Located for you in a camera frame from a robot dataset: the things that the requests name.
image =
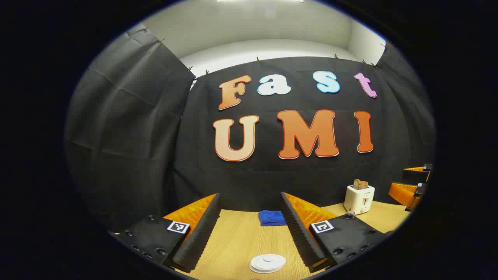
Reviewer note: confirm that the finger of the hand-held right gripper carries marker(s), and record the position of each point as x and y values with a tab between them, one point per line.
418	175
402	192

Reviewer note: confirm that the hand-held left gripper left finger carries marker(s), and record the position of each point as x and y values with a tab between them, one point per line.
202	237

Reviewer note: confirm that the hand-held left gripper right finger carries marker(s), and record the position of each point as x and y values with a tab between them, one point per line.
297	237

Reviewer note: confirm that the blue folded cloth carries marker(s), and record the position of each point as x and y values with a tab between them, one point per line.
271	217

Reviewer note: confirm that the brown bread slice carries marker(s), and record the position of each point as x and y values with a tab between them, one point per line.
356	184
364	185

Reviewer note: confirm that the white toaster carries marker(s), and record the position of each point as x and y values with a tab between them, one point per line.
358	200

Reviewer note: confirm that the black backdrop cloth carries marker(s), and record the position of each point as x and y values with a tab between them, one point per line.
272	175

